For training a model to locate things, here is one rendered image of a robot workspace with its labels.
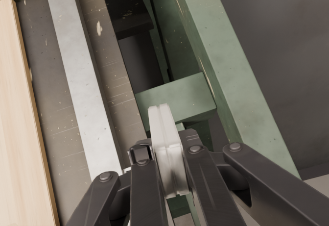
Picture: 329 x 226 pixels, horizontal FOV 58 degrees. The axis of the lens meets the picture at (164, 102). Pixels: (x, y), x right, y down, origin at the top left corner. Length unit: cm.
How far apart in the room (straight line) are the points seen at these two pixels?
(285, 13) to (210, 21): 155
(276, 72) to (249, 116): 185
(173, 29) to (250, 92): 43
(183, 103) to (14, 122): 30
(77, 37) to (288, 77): 201
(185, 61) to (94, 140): 52
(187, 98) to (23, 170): 31
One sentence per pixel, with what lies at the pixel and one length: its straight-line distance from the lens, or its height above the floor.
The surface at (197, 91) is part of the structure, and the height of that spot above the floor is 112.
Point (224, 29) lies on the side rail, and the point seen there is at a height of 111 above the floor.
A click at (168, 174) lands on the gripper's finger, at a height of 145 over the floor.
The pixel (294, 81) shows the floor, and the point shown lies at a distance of 248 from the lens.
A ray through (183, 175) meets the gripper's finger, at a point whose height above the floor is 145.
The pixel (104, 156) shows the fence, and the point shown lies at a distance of 49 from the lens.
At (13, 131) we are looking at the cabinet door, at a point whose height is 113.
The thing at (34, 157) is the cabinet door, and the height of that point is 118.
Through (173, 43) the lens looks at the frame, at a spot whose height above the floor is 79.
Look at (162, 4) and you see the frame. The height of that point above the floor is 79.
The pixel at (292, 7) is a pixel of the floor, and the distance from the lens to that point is 208.
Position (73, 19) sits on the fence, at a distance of 59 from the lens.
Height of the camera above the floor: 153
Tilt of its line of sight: 47 degrees down
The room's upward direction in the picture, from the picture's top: 160 degrees clockwise
